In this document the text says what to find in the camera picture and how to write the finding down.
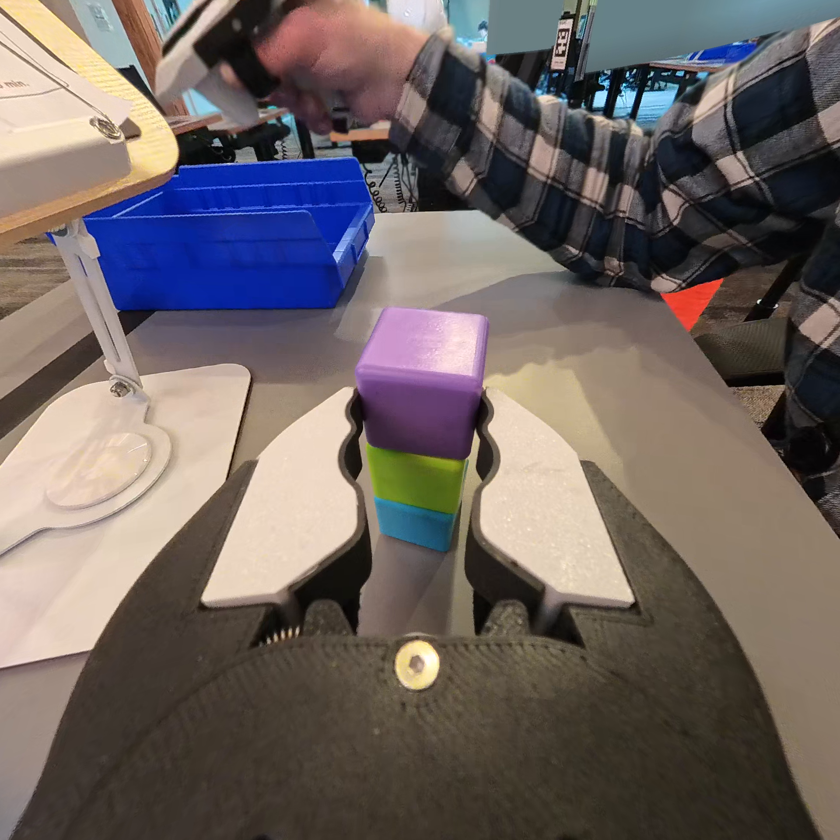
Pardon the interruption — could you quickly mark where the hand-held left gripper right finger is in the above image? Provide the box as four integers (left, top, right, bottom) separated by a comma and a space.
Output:
465, 387, 637, 634

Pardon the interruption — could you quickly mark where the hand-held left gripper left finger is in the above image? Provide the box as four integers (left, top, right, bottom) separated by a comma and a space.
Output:
199, 386, 374, 634

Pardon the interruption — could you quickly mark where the light blue cube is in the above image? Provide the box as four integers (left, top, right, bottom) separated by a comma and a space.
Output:
374, 495, 460, 552

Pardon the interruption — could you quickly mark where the green cube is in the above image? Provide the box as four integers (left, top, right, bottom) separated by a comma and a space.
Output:
365, 443, 470, 515

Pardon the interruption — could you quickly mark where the purple cube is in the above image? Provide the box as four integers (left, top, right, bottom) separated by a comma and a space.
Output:
355, 306, 490, 459

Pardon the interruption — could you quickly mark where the blue plastic bin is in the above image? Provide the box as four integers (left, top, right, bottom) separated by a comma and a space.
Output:
84, 156, 376, 311

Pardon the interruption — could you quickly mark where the person's right forearm plaid sleeve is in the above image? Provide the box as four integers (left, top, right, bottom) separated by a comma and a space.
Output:
388, 20, 840, 293

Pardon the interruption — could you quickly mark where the person's right hand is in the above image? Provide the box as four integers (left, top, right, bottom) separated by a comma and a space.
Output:
252, 3, 431, 135

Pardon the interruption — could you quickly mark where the white metal stand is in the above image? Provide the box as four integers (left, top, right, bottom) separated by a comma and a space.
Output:
0, 220, 252, 670

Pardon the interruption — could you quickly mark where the wooden board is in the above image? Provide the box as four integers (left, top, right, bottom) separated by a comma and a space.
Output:
0, 0, 179, 247

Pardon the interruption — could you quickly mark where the black office chair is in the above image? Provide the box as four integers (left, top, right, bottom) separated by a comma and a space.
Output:
694, 252, 809, 388

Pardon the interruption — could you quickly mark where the red triangular object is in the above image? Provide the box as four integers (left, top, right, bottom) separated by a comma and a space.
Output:
661, 279, 724, 332

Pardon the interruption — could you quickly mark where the person's plaid shirt torso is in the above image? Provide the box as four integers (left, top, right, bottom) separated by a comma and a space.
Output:
781, 243, 840, 536

